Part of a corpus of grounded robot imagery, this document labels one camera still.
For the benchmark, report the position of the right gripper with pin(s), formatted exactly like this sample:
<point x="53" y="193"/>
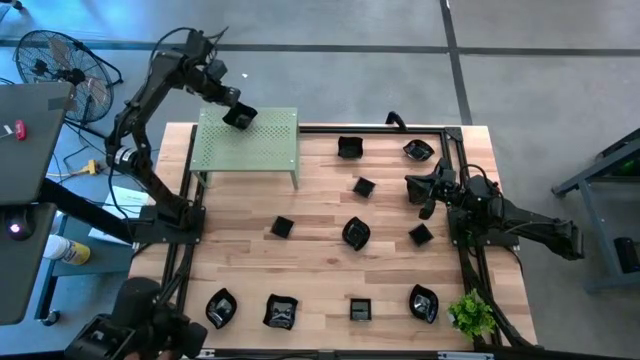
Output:
<point x="447" y="185"/>

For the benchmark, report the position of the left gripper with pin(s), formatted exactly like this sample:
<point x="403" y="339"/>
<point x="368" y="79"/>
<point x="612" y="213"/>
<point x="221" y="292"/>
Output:
<point x="225" y="92"/>

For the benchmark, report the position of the black wavy square plate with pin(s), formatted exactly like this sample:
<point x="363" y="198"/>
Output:
<point x="350" y="147"/>
<point x="280" y="311"/>
<point x="242" y="120"/>

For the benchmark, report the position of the black leaf shaped plate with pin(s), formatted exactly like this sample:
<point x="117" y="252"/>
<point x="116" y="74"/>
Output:
<point x="221" y="308"/>
<point x="418" y="150"/>
<point x="424" y="303"/>
<point x="356" y="233"/>

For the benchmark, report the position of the small black square plate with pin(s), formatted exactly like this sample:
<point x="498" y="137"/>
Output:
<point x="364" y="187"/>
<point x="360" y="309"/>
<point x="421" y="234"/>
<point x="282" y="226"/>

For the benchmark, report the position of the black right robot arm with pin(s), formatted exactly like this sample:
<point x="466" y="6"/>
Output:
<point x="540" y="225"/>

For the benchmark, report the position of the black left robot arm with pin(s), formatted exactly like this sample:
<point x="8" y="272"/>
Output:
<point x="152" y="82"/>

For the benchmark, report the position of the green perforated metal rack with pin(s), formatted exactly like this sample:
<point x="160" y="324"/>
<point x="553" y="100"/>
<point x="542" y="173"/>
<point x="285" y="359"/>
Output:
<point x="270" y="145"/>

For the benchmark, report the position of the green artificial potted plant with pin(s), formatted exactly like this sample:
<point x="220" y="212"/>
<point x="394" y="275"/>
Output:
<point x="472" y="315"/>

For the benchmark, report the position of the white paper sheet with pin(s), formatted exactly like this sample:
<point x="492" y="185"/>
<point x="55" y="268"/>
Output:
<point x="125" y="200"/>

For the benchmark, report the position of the yellow power plug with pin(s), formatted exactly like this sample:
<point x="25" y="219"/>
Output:
<point x="90" y="167"/>

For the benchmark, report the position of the black floor fan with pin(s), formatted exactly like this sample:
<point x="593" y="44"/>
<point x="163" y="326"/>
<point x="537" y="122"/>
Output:
<point x="70" y="76"/>

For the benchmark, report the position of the black diagonal beam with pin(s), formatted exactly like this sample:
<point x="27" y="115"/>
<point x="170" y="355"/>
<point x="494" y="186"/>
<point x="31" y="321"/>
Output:
<point x="85" y="210"/>

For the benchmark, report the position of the blue grey rolling stand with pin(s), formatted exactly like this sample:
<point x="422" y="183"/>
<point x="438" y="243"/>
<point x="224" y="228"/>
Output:
<point x="95" y="257"/>

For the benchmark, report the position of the grey desk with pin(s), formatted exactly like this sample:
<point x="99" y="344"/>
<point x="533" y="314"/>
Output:
<point x="30" y="165"/>

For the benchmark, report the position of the black box device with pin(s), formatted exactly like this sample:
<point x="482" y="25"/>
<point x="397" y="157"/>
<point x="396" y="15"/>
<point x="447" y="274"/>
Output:
<point x="627" y="255"/>

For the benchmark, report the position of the small red clip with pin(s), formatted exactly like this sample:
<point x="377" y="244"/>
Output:
<point x="20" y="130"/>

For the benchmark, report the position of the white yellow bottle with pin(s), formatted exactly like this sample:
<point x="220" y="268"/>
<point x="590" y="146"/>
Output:
<point x="66" y="250"/>

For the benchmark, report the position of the black computer mouse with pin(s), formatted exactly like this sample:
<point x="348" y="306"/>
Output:
<point x="17" y="227"/>

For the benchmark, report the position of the black aluminium table frame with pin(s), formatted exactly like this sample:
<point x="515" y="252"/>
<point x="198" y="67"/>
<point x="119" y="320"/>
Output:
<point x="375" y="130"/>

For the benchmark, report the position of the white metal bracket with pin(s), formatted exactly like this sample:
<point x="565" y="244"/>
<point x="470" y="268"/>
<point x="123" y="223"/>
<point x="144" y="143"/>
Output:
<point x="465" y="356"/>
<point x="206" y="354"/>

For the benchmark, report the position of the grey metal cart frame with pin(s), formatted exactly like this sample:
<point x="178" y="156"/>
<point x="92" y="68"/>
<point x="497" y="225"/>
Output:
<point x="594" y="225"/>

